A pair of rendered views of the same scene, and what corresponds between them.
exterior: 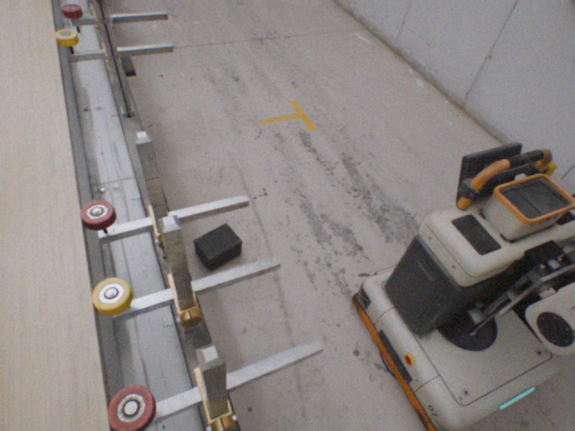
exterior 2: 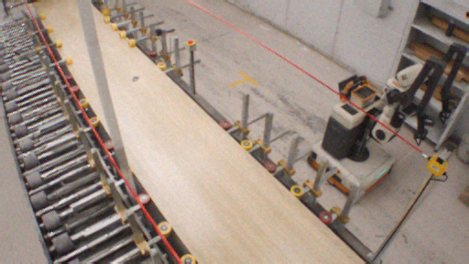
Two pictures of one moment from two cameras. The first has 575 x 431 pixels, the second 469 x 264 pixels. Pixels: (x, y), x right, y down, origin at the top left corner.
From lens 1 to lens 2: 1.71 m
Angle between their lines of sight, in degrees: 9
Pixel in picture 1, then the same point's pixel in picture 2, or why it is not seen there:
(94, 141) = not seen: hidden behind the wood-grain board
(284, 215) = (260, 131)
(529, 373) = (383, 163)
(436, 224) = (335, 109)
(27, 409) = (244, 171)
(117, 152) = not seen: hidden behind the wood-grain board
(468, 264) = (349, 119)
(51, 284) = (227, 145)
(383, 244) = (313, 135)
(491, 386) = (370, 171)
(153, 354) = not seen: hidden behind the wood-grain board
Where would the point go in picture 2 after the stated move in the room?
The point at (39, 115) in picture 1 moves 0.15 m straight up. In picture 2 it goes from (179, 98) to (178, 82)
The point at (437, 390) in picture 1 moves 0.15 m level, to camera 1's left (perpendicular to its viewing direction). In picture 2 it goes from (352, 177) to (336, 179)
